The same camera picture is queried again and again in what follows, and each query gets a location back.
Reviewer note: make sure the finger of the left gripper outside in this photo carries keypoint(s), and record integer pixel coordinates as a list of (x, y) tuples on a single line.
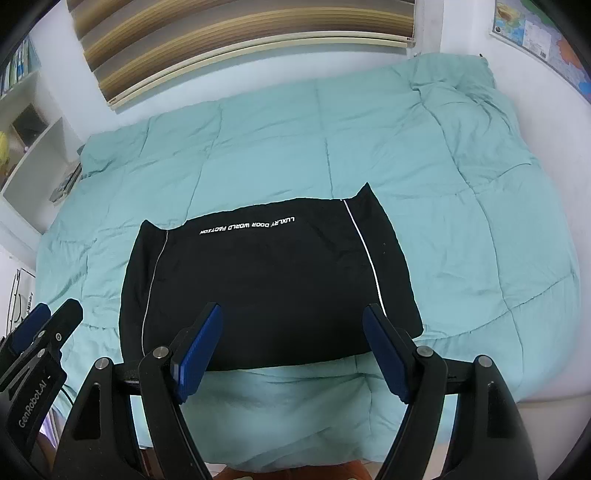
[(48, 343), (20, 339)]

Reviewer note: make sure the row of colourful books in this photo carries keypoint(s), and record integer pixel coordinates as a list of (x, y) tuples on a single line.
[(21, 65)]

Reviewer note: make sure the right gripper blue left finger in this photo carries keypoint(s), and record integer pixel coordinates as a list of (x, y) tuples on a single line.
[(167, 377)]

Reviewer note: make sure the golden globe ornament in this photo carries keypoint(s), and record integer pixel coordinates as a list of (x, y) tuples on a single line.
[(4, 150)]

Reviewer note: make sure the colourful wall map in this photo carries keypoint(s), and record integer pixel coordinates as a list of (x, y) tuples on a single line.
[(525, 25)]

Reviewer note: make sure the black jacket with white piping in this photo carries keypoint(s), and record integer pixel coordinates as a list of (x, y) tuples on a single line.
[(292, 279)]

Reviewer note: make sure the black box on shelf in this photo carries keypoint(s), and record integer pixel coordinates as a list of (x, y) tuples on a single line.
[(28, 126)]

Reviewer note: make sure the light green quilt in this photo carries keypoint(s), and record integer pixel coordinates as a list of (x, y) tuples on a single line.
[(490, 256)]

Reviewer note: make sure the wooden slatted headboard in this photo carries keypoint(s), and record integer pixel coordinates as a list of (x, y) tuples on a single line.
[(132, 47)]

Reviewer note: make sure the white bookshelf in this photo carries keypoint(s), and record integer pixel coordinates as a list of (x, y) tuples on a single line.
[(39, 155)]

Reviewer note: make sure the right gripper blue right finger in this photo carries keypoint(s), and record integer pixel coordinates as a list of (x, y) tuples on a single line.
[(418, 376)]

